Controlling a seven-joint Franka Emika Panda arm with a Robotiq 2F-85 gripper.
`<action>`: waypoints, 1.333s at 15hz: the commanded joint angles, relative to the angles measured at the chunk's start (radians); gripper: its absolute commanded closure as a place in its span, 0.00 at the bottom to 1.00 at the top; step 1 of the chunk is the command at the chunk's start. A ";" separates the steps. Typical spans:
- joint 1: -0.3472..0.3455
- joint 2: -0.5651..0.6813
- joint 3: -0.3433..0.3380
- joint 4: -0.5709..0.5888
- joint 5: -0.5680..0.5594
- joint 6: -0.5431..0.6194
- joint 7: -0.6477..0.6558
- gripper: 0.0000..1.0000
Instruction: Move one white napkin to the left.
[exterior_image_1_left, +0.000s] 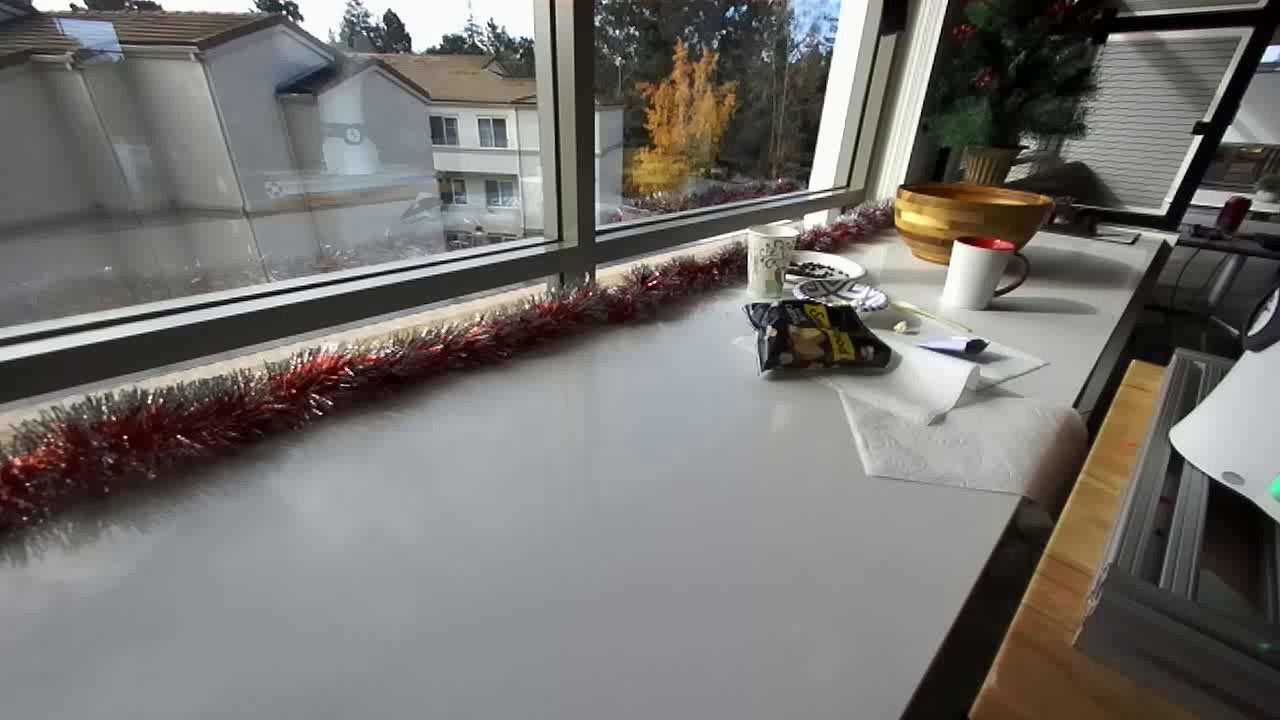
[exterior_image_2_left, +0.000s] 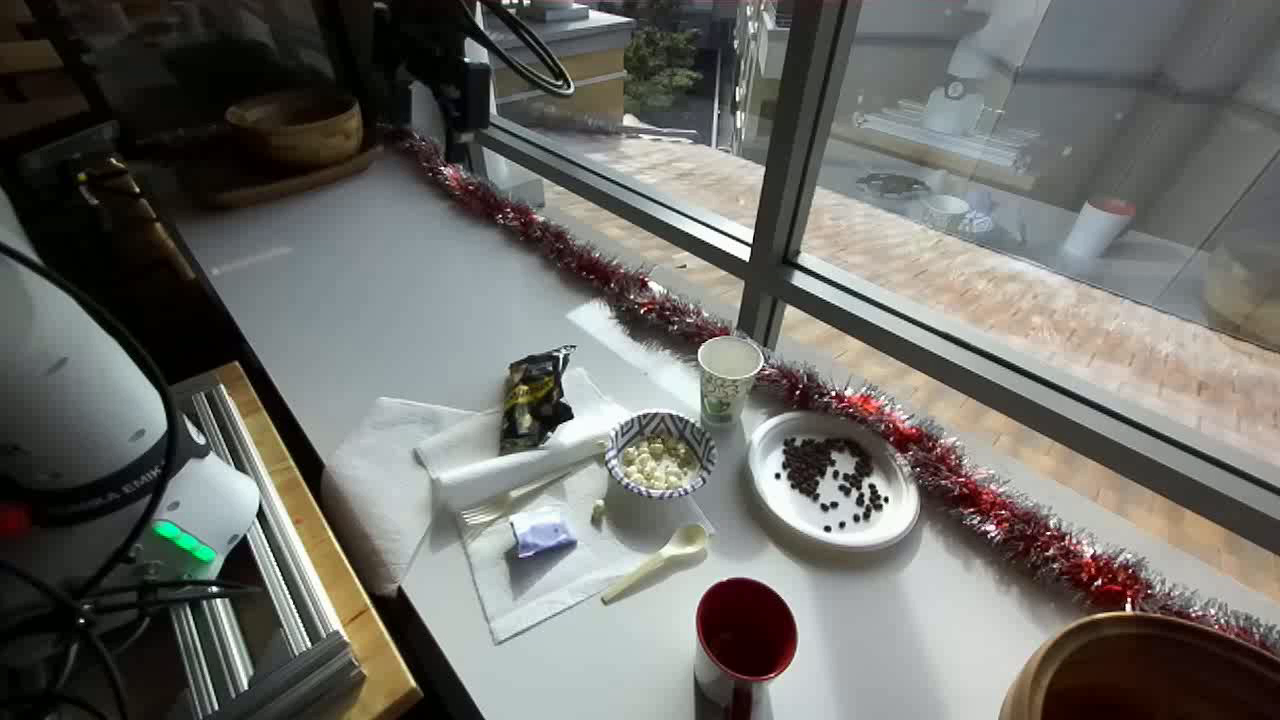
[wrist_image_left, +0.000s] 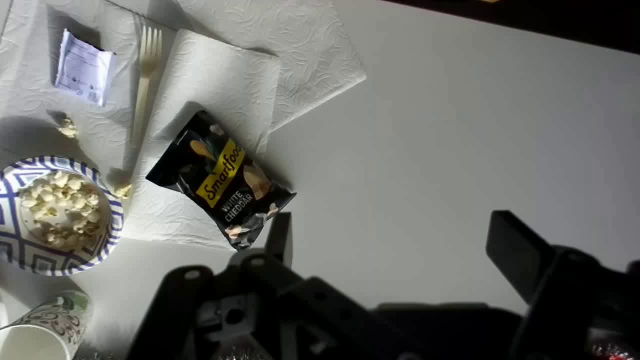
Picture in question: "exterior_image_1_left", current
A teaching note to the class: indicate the black snack bag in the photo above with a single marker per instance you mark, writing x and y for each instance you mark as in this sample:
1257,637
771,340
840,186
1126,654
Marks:
814,338

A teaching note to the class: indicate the white paper napkin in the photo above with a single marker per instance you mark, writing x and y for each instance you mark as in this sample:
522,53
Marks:
997,441
926,385

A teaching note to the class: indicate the white cylindrical cup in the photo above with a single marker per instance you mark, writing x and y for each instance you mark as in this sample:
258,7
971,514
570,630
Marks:
771,257

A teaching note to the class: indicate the white plate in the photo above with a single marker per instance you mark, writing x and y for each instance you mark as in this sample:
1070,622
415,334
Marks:
833,283

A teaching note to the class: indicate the golden wooden bowl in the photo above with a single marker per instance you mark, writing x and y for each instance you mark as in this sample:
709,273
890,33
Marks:
935,212

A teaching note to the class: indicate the small blue packet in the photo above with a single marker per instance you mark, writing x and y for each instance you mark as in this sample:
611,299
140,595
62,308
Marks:
959,344

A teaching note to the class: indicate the white mug red rim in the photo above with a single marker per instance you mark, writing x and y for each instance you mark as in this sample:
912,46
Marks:
982,271

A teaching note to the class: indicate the potted christmas tree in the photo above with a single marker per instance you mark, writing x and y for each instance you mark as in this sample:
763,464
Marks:
1014,69

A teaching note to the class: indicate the wooden side table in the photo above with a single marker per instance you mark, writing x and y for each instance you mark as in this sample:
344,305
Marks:
1042,672

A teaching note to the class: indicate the red silver tinsel garland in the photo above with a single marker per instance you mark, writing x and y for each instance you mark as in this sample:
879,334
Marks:
115,441

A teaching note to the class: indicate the white paper sheet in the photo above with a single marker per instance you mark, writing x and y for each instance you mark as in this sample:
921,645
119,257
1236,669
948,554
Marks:
1234,433

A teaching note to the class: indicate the grey metal frame box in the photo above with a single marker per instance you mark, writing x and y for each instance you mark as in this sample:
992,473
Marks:
1191,587

